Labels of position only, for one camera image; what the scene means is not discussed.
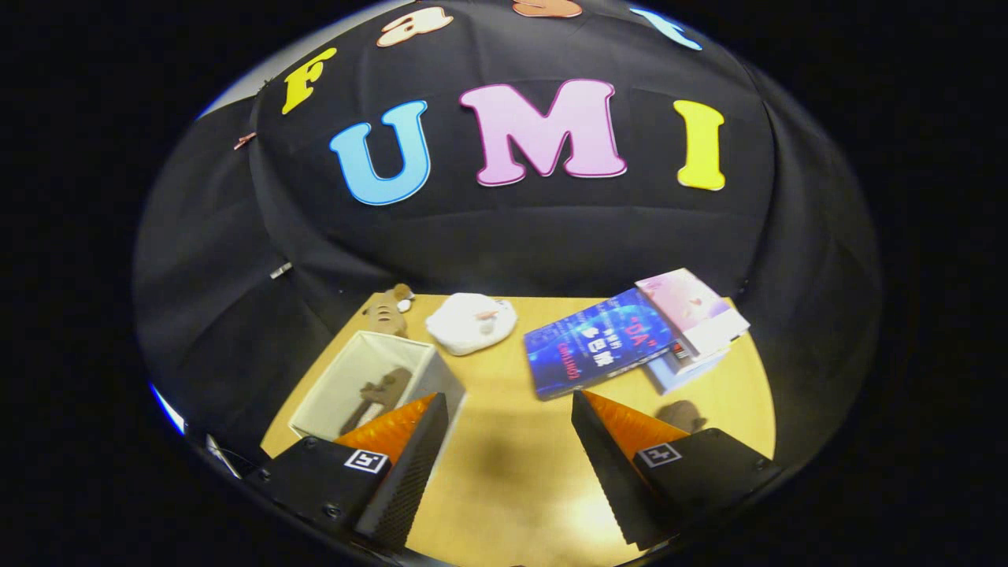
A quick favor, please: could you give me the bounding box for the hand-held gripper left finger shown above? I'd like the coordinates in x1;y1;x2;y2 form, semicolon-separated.
244;392;450;552

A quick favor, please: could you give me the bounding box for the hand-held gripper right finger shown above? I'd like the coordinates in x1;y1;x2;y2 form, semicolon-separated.
571;390;783;550

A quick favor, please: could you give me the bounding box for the brown fuzzy shoe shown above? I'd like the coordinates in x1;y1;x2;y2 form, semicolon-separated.
655;399;708;434
339;366;413;436

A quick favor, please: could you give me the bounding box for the grey fabric storage box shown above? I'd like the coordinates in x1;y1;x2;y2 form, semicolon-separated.
288;331;467;458

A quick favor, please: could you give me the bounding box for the light blue book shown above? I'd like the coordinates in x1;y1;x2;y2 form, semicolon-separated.
646;346;729;395

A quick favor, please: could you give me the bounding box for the white book with red spine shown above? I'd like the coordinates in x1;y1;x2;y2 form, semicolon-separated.
669;339;729;372

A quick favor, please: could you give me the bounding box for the brown striped plush toy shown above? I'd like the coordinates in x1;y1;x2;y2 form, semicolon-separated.
362;283;415;338

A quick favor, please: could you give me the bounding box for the white plush toy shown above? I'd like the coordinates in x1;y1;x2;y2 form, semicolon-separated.
425;292;519;357

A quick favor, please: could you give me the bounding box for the pink book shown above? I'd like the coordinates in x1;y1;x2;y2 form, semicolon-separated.
635;268;750;359

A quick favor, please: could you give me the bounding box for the black backdrop cloth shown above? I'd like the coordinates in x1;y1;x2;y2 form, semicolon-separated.
134;0;883;473

